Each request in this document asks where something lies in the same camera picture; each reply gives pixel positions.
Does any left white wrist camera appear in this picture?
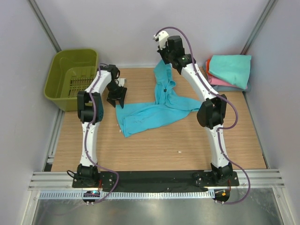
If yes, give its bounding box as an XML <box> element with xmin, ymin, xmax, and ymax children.
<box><xmin>115</xmin><ymin>78</ymin><xmax>127</xmax><ymax>87</ymax></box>

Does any blue t shirt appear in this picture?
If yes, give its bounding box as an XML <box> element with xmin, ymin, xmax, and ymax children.
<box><xmin>116</xmin><ymin>61</ymin><xmax>201</xmax><ymax>137</ymax></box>

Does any aluminium frame rail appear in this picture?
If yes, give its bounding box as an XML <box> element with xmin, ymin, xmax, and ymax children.
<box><xmin>28</xmin><ymin>169</ymin><xmax>285</xmax><ymax>193</ymax></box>

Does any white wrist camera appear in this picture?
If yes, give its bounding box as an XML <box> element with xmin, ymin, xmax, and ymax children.
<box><xmin>153</xmin><ymin>30</ymin><xmax>169</xmax><ymax>50</ymax></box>
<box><xmin>115</xmin><ymin>78</ymin><xmax>127</xmax><ymax>87</ymax></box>

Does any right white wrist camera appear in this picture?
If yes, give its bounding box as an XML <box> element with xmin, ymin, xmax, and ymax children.
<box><xmin>153</xmin><ymin>30</ymin><xmax>169</xmax><ymax>50</ymax></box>

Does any green plastic bin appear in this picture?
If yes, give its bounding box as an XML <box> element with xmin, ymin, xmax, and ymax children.
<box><xmin>44</xmin><ymin>49</ymin><xmax>99</xmax><ymax>112</ymax></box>

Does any folded orange t shirt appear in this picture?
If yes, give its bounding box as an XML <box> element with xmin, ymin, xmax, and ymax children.
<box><xmin>205</xmin><ymin>59</ymin><xmax>210</xmax><ymax>75</ymax></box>

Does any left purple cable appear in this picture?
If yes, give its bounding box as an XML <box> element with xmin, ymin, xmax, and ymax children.
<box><xmin>83</xmin><ymin>63</ymin><xmax>120</xmax><ymax>203</ymax></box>

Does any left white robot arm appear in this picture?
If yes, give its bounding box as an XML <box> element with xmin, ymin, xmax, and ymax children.
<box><xmin>72</xmin><ymin>63</ymin><xmax>127</xmax><ymax>188</ymax></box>

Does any slotted cable duct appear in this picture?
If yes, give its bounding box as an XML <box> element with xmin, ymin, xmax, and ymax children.
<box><xmin>39</xmin><ymin>190</ymin><xmax>215</xmax><ymax>200</ymax></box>

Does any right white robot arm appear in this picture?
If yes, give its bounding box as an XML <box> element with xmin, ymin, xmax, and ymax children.
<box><xmin>154</xmin><ymin>31</ymin><xmax>233</xmax><ymax>184</ymax></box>

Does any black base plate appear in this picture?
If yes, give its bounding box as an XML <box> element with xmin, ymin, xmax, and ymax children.
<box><xmin>72</xmin><ymin>170</ymin><xmax>240</xmax><ymax>193</ymax></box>

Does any folded pink t shirt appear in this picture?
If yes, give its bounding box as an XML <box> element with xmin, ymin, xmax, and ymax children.
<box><xmin>207</xmin><ymin>72</ymin><xmax>232</xmax><ymax>87</ymax></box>

